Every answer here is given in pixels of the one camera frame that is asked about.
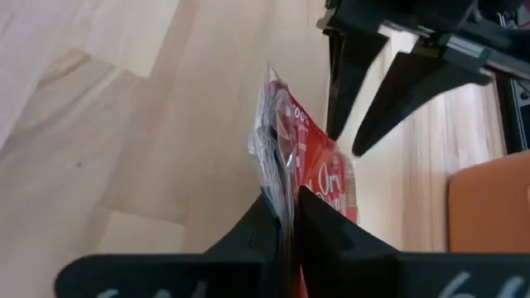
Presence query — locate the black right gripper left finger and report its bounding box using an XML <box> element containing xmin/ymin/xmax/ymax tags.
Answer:
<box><xmin>55</xmin><ymin>194</ymin><xmax>287</xmax><ymax>298</ymax></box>

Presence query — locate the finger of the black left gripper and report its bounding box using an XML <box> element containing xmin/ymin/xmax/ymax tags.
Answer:
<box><xmin>325</xmin><ymin>26</ymin><xmax>391</xmax><ymax>142</ymax></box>
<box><xmin>351</xmin><ymin>50</ymin><xmax>494</xmax><ymax>158</ymax></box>

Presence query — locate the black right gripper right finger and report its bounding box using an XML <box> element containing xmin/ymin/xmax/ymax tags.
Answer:
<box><xmin>295</xmin><ymin>185</ymin><xmax>530</xmax><ymax>298</ymax></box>

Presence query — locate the red Orville popcorn bag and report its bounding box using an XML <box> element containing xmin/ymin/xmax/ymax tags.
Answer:
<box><xmin>247</xmin><ymin>61</ymin><xmax>360</xmax><ymax>298</ymax></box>

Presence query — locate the orange plastic basket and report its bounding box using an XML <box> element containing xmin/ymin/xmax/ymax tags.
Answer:
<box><xmin>446</xmin><ymin>150</ymin><xmax>530</xmax><ymax>254</ymax></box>

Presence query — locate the black aluminium rig frame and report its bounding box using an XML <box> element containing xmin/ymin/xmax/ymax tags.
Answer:
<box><xmin>495</xmin><ymin>76</ymin><xmax>530</xmax><ymax>156</ymax></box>

